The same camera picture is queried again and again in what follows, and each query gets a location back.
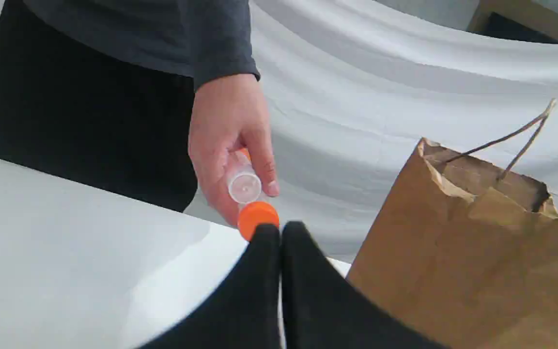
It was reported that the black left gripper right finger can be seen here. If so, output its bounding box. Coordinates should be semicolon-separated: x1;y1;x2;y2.
282;222;442;349

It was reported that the person's bare hand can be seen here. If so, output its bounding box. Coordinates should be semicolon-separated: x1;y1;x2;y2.
188;74;279;225

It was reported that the person's dark sleeved forearm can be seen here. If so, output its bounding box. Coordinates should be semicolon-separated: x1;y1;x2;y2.
25;0;261;89

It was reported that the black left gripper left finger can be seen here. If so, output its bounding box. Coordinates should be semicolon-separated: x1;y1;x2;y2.
143;224;281;349

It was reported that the clear container with orange lid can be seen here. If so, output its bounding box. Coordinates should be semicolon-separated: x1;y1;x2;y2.
226;148;280;241

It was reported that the wooden furniture piece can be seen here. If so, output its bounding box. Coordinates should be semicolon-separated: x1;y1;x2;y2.
466;0;558;40

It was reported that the person's black torso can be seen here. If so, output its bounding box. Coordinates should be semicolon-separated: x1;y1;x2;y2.
0;0;198;212

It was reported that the brown paper bag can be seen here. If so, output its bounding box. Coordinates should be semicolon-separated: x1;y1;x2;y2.
346;98;558;349

